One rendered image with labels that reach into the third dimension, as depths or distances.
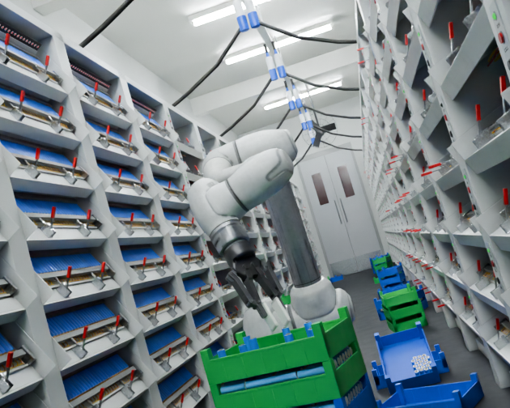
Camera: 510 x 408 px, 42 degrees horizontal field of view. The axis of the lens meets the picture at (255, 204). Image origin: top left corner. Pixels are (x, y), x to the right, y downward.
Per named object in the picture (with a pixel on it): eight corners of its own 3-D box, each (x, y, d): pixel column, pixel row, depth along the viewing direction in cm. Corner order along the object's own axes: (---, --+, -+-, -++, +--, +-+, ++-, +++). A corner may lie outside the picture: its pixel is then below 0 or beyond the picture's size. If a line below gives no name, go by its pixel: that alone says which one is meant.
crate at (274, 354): (208, 385, 150) (198, 351, 151) (247, 363, 168) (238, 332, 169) (329, 360, 138) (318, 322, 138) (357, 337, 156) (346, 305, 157)
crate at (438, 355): (376, 389, 272) (371, 371, 273) (376, 379, 292) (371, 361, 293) (449, 371, 268) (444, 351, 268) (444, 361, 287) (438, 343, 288)
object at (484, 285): (517, 322, 166) (481, 278, 168) (478, 298, 226) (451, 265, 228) (584, 272, 164) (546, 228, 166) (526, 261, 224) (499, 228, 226)
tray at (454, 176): (470, 177, 169) (446, 149, 171) (444, 191, 229) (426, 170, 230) (535, 127, 167) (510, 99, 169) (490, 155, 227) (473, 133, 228)
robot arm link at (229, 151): (196, 158, 219) (235, 145, 219) (198, 148, 237) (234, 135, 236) (209, 194, 223) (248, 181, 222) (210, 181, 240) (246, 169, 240)
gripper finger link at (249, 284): (248, 262, 166) (243, 263, 165) (263, 301, 160) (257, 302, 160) (242, 271, 169) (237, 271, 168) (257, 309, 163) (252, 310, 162)
